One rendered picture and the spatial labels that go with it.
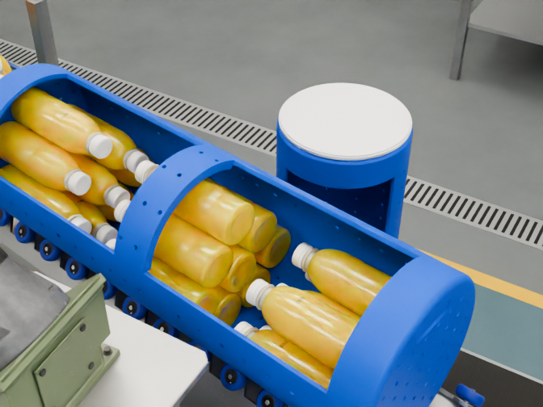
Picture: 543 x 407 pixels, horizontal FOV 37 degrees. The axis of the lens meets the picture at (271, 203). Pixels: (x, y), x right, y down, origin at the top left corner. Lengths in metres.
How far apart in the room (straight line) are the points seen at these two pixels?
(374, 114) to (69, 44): 2.72
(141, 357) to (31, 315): 0.20
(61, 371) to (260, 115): 2.69
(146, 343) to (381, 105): 0.86
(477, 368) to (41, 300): 1.66
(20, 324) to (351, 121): 0.95
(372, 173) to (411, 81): 2.27
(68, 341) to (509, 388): 1.62
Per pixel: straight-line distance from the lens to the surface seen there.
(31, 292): 0.94
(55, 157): 1.43
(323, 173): 1.60
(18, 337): 0.92
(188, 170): 1.22
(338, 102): 1.73
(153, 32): 4.26
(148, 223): 1.20
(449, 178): 3.28
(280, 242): 1.34
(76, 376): 1.01
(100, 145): 1.39
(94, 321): 1.00
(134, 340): 1.09
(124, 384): 1.05
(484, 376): 2.39
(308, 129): 1.65
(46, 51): 2.13
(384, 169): 1.62
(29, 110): 1.49
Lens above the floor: 1.97
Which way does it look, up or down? 40 degrees down
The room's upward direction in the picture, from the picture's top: straight up
